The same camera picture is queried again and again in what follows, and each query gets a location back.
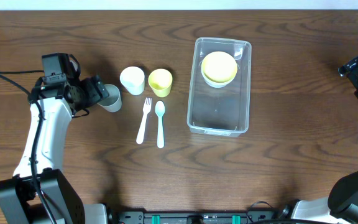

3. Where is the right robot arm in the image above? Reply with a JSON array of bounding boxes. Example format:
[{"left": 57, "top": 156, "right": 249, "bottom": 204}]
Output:
[{"left": 277, "top": 56, "right": 358, "bottom": 223}]

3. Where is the white plastic cup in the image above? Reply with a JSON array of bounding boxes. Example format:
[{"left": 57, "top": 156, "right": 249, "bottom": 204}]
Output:
[{"left": 120, "top": 66, "right": 145, "bottom": 96}]

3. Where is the yellow plastic bowl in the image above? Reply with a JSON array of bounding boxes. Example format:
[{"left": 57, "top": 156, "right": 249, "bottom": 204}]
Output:
[{"left": 201, "top": 51, "right": 238, "bottom": 83}]

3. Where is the yellow plastic cup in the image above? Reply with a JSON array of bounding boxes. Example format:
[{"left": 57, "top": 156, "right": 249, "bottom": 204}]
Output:
[{"left": 148, "top": 68, "right": 173, "bottom": 98}]

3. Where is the white plastic bowl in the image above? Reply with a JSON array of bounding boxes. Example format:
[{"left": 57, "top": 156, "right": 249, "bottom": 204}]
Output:
[{"left": 203, "top": 76, "right": 234, "bottom": 88}]

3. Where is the grey plastic cup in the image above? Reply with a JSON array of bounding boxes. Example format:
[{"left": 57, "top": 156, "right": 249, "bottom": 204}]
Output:
[{"left": 98, "top": 84, "right": 122, "bottom": 113}]

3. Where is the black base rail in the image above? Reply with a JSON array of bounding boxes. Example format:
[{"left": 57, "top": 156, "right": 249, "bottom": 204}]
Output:
[{"left": 107, "top": 208, "right": 290, "bottom": 224}]

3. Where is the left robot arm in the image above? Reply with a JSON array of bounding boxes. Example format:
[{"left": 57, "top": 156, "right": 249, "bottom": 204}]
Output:
[{"left": 0, "top": 53, "right": 111, "bottom": 223}]

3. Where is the mint green plastic spoon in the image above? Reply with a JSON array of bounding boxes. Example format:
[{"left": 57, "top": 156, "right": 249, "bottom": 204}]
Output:
[{"left": 155, "top": 101, "right": 165, "bottom": 148}]

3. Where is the pink plastic fork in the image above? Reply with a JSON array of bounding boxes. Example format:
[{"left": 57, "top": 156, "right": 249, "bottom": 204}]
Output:
[{"left": 136, "top": 97, "right": 152, "bottom": 144}]

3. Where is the clear plastic container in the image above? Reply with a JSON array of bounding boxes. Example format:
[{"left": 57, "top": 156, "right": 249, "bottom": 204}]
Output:
[{"left": 187, "top": 37, "right": 252, "bottom": 137}]

